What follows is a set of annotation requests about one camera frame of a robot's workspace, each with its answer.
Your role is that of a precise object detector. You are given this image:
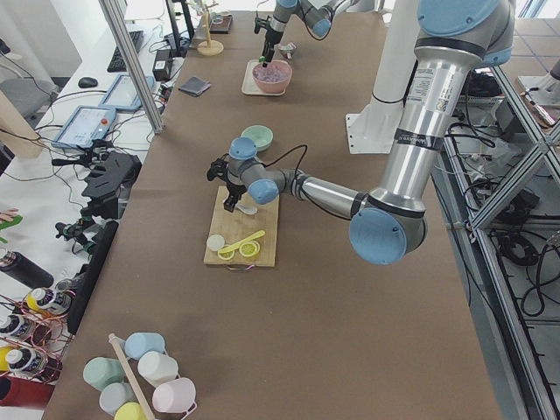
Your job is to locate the black keyboard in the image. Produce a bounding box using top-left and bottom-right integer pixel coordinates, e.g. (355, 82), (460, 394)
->
(106, 29), (145, 74)

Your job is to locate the black computer mouse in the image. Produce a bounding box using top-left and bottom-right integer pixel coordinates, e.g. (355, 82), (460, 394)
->
(78, 77), (98, 88)

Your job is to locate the pink cup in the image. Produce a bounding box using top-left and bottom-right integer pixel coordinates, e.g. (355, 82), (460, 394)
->
(152, 377), (197, 413)

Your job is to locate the red sauce bottle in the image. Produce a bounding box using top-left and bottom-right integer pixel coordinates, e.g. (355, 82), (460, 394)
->
(1, 314), (50, 347)

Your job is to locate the lemon slice near handle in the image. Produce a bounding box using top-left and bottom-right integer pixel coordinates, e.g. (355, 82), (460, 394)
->
(238, 240), (261, 258)

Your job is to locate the wooden rack handle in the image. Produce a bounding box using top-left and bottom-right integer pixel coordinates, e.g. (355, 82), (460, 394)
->
(108, 333), (156, 420)

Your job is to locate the pink bowl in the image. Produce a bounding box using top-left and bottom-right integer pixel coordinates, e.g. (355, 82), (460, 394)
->
(251, 60), (292, 94)

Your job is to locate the bamboo cutting board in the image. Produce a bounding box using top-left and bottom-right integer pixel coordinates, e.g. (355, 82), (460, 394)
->
(202, 185), (281, 268)

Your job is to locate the yellow sauce bottle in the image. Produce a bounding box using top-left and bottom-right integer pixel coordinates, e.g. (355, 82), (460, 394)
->
(29, 288), (72, 315)

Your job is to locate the green cup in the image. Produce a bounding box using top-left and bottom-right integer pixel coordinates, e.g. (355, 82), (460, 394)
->
(82, 357), (125, 391)

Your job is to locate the wooden mug tree stand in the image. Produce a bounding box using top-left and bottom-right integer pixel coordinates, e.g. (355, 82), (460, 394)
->
(197, 1), (224, 57)

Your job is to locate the white cup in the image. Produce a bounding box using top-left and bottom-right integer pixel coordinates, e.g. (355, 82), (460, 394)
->
(137, 351), (179, 388)

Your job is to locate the white ceramic spoon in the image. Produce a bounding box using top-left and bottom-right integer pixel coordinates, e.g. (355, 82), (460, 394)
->
(234, 203), (258, 215)

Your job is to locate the cream plastic tray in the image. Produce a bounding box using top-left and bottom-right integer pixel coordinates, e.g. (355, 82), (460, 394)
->
(241, 59), (291, 96)

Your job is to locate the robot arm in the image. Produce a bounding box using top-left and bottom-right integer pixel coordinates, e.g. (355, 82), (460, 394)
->
(254, 0), (384, 67)
(206, 1), (515, 265)

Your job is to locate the teach pendant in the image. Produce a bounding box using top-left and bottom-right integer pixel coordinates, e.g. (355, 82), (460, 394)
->
(51, 106), (116, 150)
(99, 73), (142, 112)

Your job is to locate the grey purple folded cloth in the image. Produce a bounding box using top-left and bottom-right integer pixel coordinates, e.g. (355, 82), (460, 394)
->
(178, 76), (212, 97)

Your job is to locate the clear ice cubes pile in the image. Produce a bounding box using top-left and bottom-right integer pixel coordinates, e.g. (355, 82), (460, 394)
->
(253, 63), (291, 83)

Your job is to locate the lemon slice near bun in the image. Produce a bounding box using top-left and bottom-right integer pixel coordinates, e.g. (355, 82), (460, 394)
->
(217, 246), (236, 261)

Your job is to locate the black power adapter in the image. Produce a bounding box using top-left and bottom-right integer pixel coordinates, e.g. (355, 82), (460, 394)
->
(152, 49), (173, 81)

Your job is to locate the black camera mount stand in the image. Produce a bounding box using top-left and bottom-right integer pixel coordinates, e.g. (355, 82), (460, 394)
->
(52, 149), (142, 220)

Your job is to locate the aluminium frame post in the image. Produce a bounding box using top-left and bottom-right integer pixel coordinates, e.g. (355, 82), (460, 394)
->
(99, 0), (164, 135)

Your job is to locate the black water bottle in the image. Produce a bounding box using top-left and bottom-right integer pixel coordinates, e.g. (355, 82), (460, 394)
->
(1, 248), (53, 289)

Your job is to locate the yellow cup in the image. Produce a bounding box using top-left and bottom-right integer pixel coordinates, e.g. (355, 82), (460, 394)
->
(114, 402), (147, 420)

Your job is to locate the green bowl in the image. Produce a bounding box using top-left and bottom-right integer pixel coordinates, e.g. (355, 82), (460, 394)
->
(241, 124), (274, 152)

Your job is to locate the teach pendant near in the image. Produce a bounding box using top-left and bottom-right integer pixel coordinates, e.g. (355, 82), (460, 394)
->
(51, 106), (116, 150)

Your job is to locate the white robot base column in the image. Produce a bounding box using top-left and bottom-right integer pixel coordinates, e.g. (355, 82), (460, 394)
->
(346, 0), (419, 154)

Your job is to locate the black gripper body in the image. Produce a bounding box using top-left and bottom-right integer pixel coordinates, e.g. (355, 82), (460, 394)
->
(206, 158), (245, 200)
(254, 16), (280, 49)

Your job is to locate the yellow plastic knife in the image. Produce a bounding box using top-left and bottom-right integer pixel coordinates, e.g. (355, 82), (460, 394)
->
(227, 229), (266, 249)

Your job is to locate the light blue cup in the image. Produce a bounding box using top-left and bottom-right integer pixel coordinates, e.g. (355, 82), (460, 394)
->
(124, 332), (165, 361)

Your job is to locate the white steamed bun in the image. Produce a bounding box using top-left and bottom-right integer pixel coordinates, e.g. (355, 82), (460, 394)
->
(206, 234), (226, 252)

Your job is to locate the copper wire bottle rack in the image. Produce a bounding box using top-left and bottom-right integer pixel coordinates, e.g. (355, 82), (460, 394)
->
(1, 286), (76, 385)

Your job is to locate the teach pendant far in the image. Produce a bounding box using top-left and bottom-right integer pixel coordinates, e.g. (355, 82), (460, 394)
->
(99, 73), (142, 112)

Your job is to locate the grey cup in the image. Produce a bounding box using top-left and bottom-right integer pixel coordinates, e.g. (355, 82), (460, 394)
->
(99, 382), (137, 416)

